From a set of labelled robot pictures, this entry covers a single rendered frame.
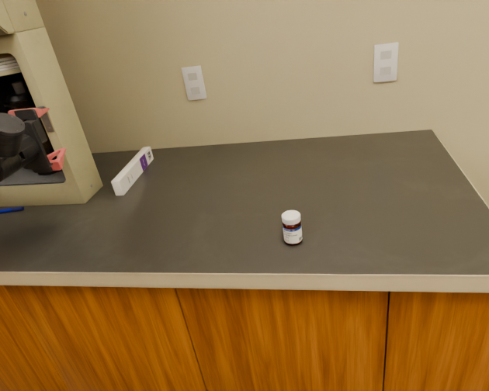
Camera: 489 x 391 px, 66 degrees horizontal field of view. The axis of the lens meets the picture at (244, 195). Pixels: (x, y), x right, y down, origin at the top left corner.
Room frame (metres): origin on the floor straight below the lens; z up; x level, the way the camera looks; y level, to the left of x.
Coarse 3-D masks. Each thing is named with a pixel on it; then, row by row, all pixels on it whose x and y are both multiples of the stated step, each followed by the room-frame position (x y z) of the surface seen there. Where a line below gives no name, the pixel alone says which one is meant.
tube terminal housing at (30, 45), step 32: (32, 0) 1.09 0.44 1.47; (32, 32) 1.05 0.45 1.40; (32, 64) 1.00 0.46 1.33; (32, 96) 1.00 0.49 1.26; (64, 96) 1.08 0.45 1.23; (64, 128) 1.03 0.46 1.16; (64, 160) 1.00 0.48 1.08; (0, 192) 1.06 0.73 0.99; (32, 192) 1.03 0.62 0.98; (64, 192) 1.01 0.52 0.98
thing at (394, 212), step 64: (128, 192) 1.02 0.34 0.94; (192, 192) 0.95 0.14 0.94; (256, 192) 0.89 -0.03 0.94; (320, 192) 0.84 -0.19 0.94; (384, 192) 0.79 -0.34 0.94; (448, 192) 0.74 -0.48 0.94; (0, 256) 0.78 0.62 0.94; (64, 256) 0.74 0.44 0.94; (128, 256) 0.70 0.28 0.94; (192, 256) 0.66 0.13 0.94; (256, 256) 0.62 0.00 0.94; (320, 256) 0.59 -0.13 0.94; (384, 256) 0.56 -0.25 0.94; (448, 256) 0.53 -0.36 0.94
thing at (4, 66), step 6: (0, 54) 1.06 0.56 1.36; (6, 54) 1.07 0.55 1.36; (0, 60) 1.05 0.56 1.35; (6, 60) 1.06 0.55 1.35; (12, 60) 1.06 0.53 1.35; (0, 66) 1.05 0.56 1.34; (6, 66) 1.05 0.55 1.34; (12, 66) 1.05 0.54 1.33; (18, 66) 1.06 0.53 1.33; (0, 72) 1.04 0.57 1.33; (6, 72) 1.04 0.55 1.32; (12, 72) 1.05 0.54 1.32; (18, 72) 1.05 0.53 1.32
